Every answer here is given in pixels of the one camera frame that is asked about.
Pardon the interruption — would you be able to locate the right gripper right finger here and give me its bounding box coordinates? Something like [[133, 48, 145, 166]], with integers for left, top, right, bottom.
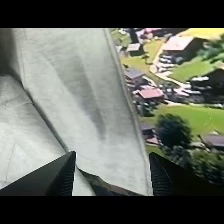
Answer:
[[148, 152, 224, 197]]

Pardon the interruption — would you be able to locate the grey garment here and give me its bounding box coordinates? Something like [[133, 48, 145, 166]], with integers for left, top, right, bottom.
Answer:
[[0, 27, 155, 197]]

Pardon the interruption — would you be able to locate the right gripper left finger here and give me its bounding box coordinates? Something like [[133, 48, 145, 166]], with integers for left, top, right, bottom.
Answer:
[[0, 150, 77, 197]]

